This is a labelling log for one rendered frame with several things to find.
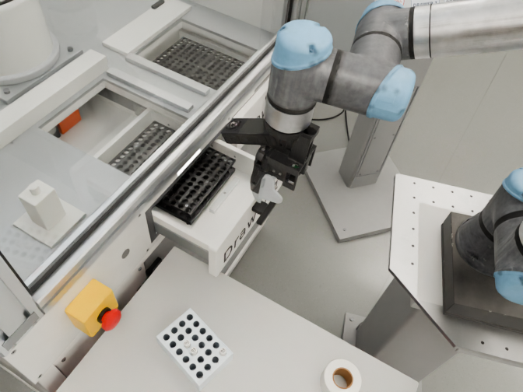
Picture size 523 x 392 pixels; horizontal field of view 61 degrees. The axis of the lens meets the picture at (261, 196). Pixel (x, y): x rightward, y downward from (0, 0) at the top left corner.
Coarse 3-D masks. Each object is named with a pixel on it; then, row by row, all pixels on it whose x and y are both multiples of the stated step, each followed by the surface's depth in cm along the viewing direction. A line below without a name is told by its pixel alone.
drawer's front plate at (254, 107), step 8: (264, 88) 110; (256, 96) 108; (264, 96) 111; (248, 104) 106; (256, 104) 108; (264, 104) 113; (240, 112) 104; (248, 112) 106; (256, 112) 111; (232, 144) 109; (240, 144) 111
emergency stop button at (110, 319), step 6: (108, 312) 77; (114, 312) 76; (120, 312) 78; (102, 318) 77; (108, 318) 75; (114, 318) 76; (120, 318) 78; (102, 324) 76; (108, 324) 75; (114, 324) 77; (108, 330) 76
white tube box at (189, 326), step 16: (176, 320) 86; (192, 320) 86; (160, 336) 84; (176, 336) 84; (192, 336) 85; (208, 336) 86; (176, 352) 83; (208, 352) 85; (192, 368) 84; (208, 368) 84
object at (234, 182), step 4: (232, 180) 102; (236, 180) 102; (228, 184) 101; (232, 184) 101; (236, 184) 102; (228, 188) 100; (232, 188) 101; (224, 192) 99; (228, 192) 100; (220, 196) 99; (224, 196) 99; (216, 200) 98; (220, 200) 98; (224, 200) 99; (212, 204) 97; (216, 204) 97; (220, 204) 98; (212, 208) 97; (216, 208) 97; (212, 212) 97
